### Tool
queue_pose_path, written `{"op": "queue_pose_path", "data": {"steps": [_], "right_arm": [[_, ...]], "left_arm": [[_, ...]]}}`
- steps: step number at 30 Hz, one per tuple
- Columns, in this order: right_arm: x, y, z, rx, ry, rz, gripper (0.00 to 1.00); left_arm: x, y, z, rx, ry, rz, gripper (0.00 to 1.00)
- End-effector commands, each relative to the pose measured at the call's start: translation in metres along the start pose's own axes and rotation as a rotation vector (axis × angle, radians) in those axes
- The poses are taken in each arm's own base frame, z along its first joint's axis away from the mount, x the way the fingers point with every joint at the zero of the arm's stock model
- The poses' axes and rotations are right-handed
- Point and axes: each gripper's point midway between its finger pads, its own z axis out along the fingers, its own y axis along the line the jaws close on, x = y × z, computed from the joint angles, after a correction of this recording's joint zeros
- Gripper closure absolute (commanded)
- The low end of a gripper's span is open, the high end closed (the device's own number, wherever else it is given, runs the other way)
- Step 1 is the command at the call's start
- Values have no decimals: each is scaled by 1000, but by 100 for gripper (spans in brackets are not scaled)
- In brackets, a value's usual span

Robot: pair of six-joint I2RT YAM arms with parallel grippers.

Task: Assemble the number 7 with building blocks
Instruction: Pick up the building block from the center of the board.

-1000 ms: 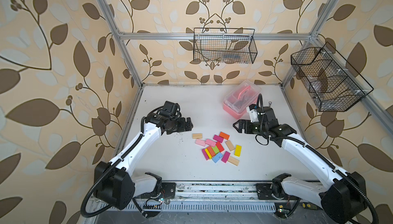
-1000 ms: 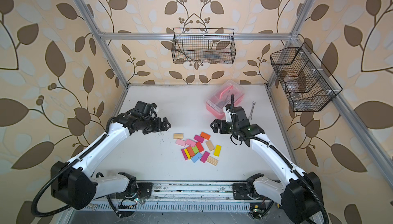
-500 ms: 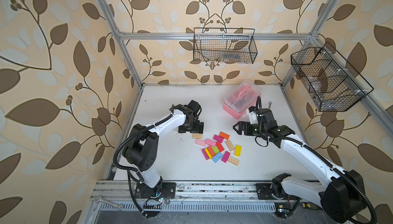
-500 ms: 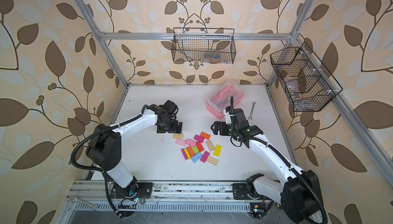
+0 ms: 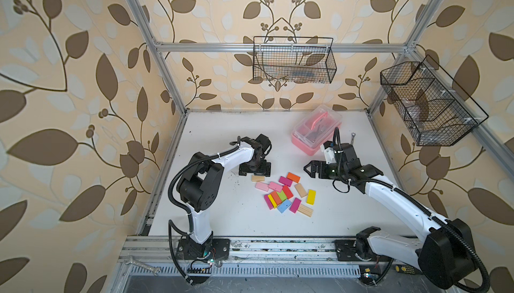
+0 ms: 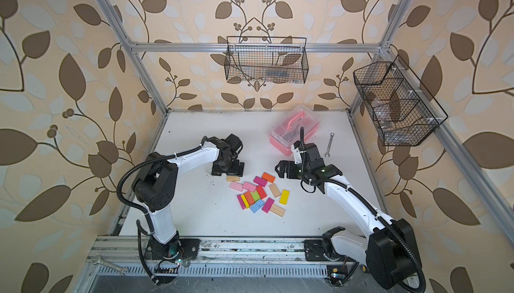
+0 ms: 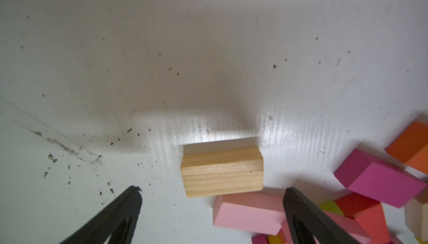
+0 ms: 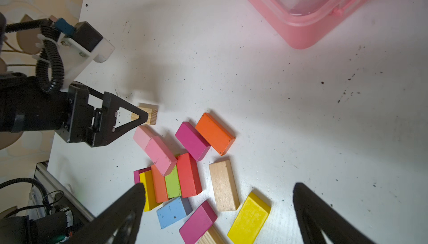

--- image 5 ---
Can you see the magenta slanted block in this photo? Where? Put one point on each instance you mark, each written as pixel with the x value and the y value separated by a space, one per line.
pixel 295 205

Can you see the orange block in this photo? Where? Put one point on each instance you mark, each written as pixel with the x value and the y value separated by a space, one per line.
pixel 294 178

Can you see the natural wood block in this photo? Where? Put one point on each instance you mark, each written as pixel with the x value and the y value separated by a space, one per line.
pixel 256 178

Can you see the pink plastic storage box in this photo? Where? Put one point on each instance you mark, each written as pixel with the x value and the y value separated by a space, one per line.
pixel 315 129

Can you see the green block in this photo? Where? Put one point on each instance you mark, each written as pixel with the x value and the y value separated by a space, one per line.
pixel 281 195

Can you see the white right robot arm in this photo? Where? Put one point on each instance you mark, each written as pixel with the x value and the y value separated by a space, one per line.
pixel 442 249

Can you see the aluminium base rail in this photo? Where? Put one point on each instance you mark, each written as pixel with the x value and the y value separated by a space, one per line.
pixel 288 257

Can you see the aluminium frame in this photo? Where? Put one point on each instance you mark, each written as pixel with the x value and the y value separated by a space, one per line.
pixel 491 143

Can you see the orange-red block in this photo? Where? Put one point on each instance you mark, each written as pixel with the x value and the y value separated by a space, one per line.
pixel 274 195

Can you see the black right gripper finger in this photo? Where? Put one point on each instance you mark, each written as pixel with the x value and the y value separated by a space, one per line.
pixel 314 174
pixel 314 165

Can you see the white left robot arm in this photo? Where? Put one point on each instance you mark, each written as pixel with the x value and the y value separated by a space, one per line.
pixel 195 188

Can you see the black wire basket back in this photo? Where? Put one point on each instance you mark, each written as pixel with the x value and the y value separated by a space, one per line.
pixel 301 60

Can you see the silver wrench on rail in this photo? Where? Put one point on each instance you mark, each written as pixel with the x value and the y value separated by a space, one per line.
pixel 154 270

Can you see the yellow black screwdriver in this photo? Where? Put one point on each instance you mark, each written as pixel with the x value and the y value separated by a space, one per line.
pixel 405 269

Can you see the red block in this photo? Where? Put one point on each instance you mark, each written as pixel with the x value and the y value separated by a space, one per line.
pixel 287 192

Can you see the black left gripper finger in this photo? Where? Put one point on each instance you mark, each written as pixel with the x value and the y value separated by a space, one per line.
pixel 245 169
pixel 264 169

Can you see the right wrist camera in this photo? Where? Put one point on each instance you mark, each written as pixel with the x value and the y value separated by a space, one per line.
pixel 329 152

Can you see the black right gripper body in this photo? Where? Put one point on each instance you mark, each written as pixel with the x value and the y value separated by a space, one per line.
pixel 335 172

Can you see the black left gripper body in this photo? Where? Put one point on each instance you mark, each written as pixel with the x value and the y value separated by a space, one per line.
pixel 255 164

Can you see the thin yellow block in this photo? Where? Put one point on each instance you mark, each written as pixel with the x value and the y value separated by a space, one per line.
pixel 272 201

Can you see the ridged wood block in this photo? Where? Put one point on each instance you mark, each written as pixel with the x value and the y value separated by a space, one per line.
pixel 305 210

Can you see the blue block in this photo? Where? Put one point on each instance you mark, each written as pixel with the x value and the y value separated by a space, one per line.
pixel 285 205

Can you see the black wire basket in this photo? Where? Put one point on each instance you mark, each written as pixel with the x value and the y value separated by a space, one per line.
pixel 301 60
pixel 436 109

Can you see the dark pink block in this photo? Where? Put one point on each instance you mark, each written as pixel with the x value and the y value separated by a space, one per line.
pixel 268 202

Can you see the light pink block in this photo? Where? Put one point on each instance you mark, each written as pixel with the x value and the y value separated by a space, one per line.
pixel 262 186

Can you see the black wire basket right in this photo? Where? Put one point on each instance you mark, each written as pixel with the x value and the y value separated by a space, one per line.
pixel 436 109

